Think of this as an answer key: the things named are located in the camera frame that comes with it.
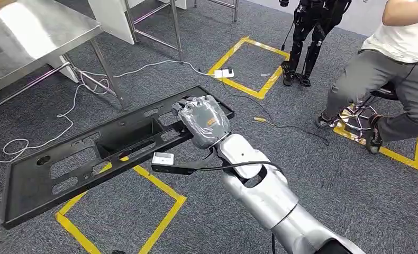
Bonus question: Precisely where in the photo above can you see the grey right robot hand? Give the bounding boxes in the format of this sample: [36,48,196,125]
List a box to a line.
[171,95,232,150]

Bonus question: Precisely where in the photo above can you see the black plastic panel with cutouts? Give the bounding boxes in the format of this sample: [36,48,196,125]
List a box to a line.
[0,85,235,230]

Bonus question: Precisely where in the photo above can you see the white power strip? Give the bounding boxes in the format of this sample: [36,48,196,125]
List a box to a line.
[214,67,235,79]

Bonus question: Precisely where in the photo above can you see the stainless steel table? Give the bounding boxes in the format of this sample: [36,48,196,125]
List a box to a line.
[0,0,131,116]
[194,0,240,22]
[123,0,185,62]

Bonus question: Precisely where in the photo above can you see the white partition panel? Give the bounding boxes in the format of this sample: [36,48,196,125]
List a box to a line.
[49,0,137,84]
[167,0,189,10]

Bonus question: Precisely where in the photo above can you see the black humanoid robot legs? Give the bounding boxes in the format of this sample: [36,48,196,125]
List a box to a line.
[279,0,352,87]

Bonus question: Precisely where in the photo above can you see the person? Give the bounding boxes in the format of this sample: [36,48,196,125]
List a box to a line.
[315,0,418,155]

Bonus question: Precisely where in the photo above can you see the chrome stool with black seat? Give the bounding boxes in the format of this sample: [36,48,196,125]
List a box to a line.
[339,81,401,133]

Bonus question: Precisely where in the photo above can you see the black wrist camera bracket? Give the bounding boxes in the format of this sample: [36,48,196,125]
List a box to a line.
[151,147,227,176]

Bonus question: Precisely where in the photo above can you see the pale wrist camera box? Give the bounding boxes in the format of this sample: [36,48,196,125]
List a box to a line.
[151,152,175,166]

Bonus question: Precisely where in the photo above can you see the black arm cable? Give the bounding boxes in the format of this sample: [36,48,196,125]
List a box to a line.
[198,160,285,254]

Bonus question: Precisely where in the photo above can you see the white power cable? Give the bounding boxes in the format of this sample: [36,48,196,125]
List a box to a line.
[0,59,217,166]

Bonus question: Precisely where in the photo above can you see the black floor cable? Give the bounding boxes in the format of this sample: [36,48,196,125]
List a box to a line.
[221,78,331,146]

